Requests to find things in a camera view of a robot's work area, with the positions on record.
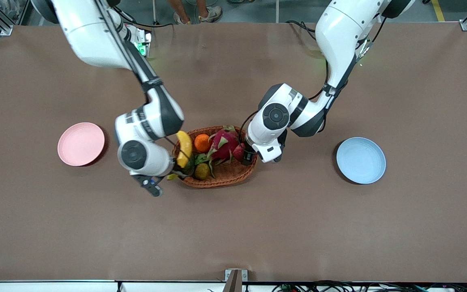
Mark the light blue round plate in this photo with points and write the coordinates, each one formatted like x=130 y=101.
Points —
x=361 y=160

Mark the white frame rail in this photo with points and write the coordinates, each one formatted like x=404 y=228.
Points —
x=55 y=286

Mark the person's foot with shoe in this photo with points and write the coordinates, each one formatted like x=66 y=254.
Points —
x=181 y=18
x=211 y=14

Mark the red apple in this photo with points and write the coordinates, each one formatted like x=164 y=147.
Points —
x=238 y=152

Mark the orange fruit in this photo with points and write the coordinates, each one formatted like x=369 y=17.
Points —
x=202 y=143

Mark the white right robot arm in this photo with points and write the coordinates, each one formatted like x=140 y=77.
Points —
x=91 y=36

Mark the yellow banana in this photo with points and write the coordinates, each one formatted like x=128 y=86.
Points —
x=185 y=146

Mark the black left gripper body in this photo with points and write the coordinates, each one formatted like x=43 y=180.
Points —
x=248 y=157

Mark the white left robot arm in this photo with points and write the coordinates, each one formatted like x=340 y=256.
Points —
x=339 y=36

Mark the brown wicker basket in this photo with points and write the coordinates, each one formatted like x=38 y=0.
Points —
x=225 y=176

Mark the pink dragon fruit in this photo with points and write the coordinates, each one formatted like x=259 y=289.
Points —
x=223 y=144

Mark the brownish green kiwi fruit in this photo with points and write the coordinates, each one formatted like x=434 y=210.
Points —
x=202 y=171

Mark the pink round plate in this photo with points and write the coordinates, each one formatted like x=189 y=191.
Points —
x=80 y=144

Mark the thin white pole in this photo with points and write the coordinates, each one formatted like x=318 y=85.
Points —
x=154 y=11
x=277 y=11

